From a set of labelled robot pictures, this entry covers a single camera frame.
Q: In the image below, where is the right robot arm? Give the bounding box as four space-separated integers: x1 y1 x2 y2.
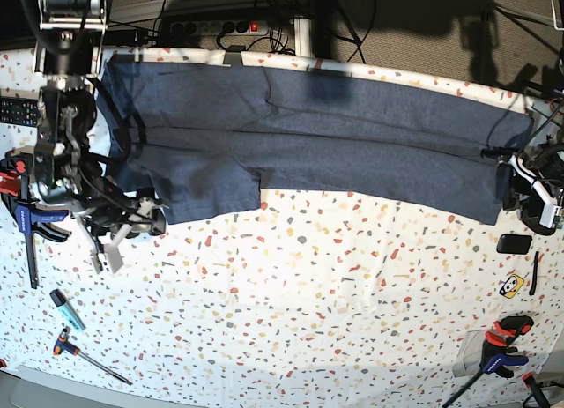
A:
20 0 166 272

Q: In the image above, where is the red black clamp corner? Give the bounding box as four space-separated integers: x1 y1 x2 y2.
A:
522 373 551 408

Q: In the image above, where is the blue bar clamp right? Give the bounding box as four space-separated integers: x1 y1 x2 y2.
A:
442 315 534 407

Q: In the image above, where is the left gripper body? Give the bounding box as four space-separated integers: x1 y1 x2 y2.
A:
495 147 563 230

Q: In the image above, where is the black game controller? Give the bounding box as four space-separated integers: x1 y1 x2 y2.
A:
520 205 556 236

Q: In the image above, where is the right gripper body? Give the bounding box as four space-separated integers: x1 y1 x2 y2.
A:
73 197 167 274

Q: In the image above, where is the small black case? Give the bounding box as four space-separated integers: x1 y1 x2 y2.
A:
496 234 532 255

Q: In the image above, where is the blue T-shirt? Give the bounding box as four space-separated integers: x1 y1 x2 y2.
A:
102 59 531 225

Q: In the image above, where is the orange blue T-handle screwdriver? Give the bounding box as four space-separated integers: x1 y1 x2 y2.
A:
53 327 132 386

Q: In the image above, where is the white table leg post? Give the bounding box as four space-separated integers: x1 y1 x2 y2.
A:
293 17 314 58

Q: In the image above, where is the black TV remote control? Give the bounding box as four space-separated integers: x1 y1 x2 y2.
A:
0 97 40 127

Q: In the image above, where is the black table bracket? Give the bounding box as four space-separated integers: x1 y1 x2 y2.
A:
223 45 246 67

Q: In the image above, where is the black pen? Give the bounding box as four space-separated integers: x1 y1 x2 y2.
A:
529 251 540 296

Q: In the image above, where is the white power strip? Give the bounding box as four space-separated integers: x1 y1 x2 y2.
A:
160 20 270 37

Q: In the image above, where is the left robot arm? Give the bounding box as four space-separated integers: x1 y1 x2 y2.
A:
504 83 563 236

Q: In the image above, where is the yellow cartoon sticker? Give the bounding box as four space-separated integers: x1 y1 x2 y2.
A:
499 274 524 299

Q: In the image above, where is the clear plastic piece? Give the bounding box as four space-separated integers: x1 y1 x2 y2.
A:
452 330 486 378

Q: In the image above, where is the teal highlighter marker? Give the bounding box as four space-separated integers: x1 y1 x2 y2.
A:
49 289 85 332

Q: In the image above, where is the blue black bar clamp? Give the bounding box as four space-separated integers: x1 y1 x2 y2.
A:
1 152 71 289

